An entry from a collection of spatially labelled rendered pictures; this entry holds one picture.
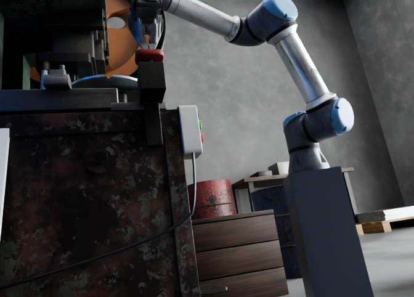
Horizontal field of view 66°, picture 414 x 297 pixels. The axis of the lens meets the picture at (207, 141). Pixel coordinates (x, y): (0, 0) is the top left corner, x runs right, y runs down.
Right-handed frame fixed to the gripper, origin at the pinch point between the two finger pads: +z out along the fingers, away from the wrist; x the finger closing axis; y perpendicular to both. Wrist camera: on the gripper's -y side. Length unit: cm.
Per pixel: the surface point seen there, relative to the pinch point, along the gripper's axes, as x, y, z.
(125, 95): -5.3, -28.4, -1.0
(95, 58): -14.5, -27.9, -14.4
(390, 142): 436, -355, -58
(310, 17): 349, -363, -309
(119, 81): -7.1, -21.1, -2.6
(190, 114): 9.9, -5.3, 15.7
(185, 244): 5.2, -6.6, 47.8
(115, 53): -7, -69, -42
